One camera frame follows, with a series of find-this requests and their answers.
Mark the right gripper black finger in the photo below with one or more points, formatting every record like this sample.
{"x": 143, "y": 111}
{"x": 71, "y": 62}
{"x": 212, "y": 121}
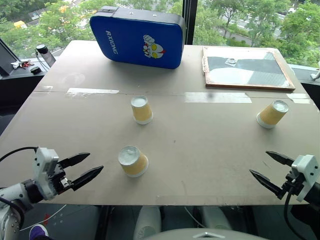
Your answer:
{"x": 280, "y": 157}
{"x": 266, "y": 182}

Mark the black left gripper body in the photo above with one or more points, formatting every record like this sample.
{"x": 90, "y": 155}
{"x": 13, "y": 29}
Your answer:
{"x": 60, "y": 178}

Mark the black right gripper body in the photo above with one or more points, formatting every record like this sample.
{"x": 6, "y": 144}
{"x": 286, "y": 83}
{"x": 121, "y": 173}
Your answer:
{"x": 292, "y": 183}

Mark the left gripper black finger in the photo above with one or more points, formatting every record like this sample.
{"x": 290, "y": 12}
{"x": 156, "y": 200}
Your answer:
{"x": 87, "y": 176}
{"x": 75, "y": 159}

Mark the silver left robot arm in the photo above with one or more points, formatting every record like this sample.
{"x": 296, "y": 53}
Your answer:
{"x": 10, "y": 195}

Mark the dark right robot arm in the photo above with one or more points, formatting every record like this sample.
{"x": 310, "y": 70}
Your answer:
{"x": 313, "y": 200}

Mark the grey robot torso top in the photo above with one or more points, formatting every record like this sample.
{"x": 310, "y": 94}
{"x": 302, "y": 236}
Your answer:
{"x": 205, "y": 235}

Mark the yellow white paper cup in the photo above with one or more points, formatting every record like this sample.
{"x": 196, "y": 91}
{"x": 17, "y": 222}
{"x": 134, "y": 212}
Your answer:
{"x": 142, "y": 111}
{"x": 132, "y": 161}
{"x": 271, "y": 115}

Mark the purple shoe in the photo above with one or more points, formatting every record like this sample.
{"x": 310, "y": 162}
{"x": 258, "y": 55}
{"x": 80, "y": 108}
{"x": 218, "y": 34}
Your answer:
{"x": 37, "y": 232}

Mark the white rounded robot leg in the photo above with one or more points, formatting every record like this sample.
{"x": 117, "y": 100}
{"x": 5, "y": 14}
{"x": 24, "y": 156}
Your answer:
{"x": 215, "y": 217}
{"x": 147, "y": 222}

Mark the clear tape strip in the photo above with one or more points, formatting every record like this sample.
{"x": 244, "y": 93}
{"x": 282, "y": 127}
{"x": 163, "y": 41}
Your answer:
{"x": 92, "y": 91}

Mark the white figure on ledge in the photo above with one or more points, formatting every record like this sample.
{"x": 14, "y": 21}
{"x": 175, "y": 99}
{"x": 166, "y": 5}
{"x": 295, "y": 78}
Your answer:
{"x": 315, "y": 75}

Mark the wood framed board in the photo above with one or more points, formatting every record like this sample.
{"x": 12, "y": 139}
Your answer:
{"x": 247, "y": 68}

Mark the black side table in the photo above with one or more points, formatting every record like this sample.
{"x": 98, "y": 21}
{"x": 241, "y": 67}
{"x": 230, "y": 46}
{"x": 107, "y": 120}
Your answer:
{"x": 17, "y": 82}

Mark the small black round device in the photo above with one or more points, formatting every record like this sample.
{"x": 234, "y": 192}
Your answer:
{"x": 35, "y": 70}

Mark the red keys bundle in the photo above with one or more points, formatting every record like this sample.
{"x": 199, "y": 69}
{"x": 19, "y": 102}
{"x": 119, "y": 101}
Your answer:
{"x": 25, "y": 64}

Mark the crumpled white paper scrap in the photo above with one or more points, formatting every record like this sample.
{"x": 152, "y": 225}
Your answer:
{"x": 15, "y": 65}

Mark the dark slanted screen panel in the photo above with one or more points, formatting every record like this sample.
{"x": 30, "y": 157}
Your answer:
{"x": 6, "y": 58}

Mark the blue cartoon print kick pad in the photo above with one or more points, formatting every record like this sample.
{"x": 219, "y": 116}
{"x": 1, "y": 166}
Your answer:
{"x": 140, "y": 37}

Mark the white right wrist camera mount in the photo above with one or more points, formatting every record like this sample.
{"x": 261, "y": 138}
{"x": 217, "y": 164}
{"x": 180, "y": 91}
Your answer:
{"x": 306, "y": 170}

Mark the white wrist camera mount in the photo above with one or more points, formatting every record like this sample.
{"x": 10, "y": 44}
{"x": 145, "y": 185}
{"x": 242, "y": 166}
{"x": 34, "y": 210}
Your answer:
{"x": 44, "y": 162}
{"x": 306, "y": 170}

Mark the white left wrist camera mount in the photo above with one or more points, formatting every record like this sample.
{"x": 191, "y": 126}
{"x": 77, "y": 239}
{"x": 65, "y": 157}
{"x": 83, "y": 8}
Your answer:
{"x": 44, "y": 162}

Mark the black window frame post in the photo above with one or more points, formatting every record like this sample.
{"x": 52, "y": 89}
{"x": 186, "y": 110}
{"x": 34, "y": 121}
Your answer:
{"x": 189, "y": 22}

